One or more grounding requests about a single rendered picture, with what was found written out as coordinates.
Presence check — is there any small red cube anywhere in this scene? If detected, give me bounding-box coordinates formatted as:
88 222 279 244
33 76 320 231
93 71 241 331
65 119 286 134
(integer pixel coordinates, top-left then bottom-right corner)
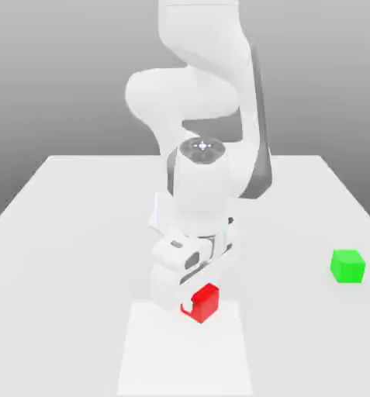
179 282 220 324

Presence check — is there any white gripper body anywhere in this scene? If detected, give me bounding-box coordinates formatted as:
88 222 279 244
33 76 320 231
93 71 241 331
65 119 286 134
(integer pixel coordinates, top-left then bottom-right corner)
149 239 237 312

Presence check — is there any small green cube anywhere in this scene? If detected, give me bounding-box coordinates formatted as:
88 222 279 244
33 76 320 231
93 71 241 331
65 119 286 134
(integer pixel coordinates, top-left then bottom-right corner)
330 248 366 284

